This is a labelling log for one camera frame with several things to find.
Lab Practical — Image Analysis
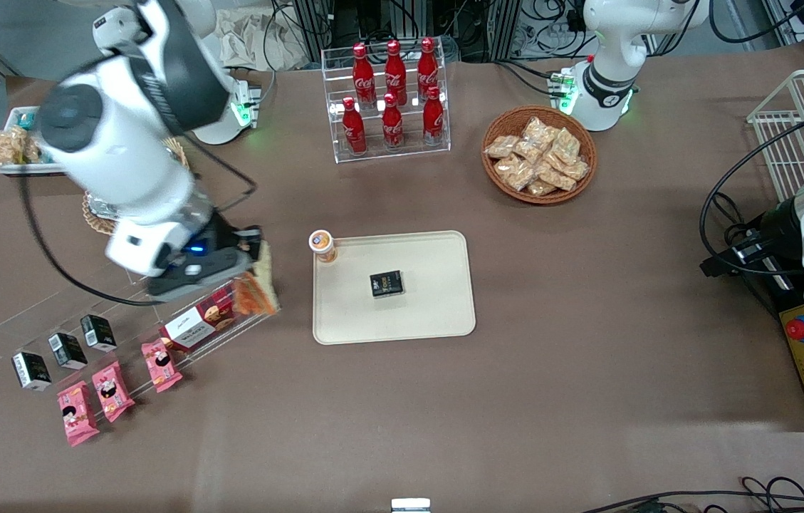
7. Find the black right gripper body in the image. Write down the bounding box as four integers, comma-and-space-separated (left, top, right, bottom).
149, 210, 254, 300

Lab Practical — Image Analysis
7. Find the coiled black floor cable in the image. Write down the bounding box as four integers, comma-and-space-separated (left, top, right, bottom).
740, 476, 804, 508

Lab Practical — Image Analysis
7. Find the small black box gold print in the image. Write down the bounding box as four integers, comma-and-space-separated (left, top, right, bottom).
370, 269, 406, 299

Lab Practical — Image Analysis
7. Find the crumpled beige cloth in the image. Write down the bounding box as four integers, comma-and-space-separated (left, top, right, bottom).
215, 9, 310, 72

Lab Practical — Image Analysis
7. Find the clear acrylic bottle rack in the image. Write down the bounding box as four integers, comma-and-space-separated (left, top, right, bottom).
321, 39, 451, 165

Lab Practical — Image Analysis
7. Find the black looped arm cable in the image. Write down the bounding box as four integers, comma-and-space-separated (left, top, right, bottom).
699, 114, 804, 279

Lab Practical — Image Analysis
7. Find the long black floor cable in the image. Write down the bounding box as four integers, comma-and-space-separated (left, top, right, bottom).
580, 489, 804, 513

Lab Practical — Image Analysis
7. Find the small black white carton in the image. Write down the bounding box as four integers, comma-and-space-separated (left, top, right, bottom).
48, 332, 88, 371
80, 314, 118, 353
11, 352, 52, 392

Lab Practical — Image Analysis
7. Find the beige plastic tray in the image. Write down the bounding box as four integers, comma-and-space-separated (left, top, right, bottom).
312, 230, 477, 346

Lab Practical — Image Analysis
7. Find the red cola bottle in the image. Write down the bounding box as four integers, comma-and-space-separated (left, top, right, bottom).
385, 39, 407, 104
353, 43, 377, 109
417, 37, 439, 97
382, 93, 404, 150
342, 96, 367, 155
422, 85, 445, 147

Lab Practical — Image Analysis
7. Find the white rectangular plastic tray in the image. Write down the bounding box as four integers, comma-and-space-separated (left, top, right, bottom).
0, 105, 66, 176

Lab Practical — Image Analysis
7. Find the black base power cable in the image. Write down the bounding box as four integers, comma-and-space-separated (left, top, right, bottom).
493, 60, 563, 98

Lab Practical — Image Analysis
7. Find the pink snack packet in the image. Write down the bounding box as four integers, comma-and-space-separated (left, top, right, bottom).
57, 380, 100, 447
92, 361, 136, 423
142, 338, 183, 393

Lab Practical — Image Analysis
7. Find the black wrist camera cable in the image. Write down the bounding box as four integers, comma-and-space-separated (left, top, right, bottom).
19, 132, 260, 307

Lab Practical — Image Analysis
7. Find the round brown wicker basket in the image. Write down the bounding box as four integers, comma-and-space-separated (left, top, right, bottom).
481, 105, 597, 206

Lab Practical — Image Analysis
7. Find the white wire basket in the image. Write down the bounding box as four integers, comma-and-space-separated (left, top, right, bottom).
746, 68, 804, 204

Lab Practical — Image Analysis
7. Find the red cookie box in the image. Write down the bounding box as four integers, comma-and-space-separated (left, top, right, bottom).
160, 287, 260, 352

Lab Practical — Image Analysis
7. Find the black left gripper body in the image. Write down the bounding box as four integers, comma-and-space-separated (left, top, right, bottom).
729, 199, 803, 275

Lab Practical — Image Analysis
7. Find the clear acrylic stepped shelf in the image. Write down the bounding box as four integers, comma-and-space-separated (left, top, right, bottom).
0, 242, 281, 389

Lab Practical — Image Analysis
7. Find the oval wicker basket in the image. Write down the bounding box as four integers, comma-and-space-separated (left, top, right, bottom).
82, 137, 190, 237

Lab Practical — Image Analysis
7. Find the orange lid cup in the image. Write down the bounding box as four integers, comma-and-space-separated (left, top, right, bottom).
308, 229, 338, 265

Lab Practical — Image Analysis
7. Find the aluminium frame rack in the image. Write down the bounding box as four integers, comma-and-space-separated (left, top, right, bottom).
291, 0, 523, 63

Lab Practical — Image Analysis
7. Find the triangular sandwich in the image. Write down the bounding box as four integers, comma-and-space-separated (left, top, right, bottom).
233, 241, 280, 316

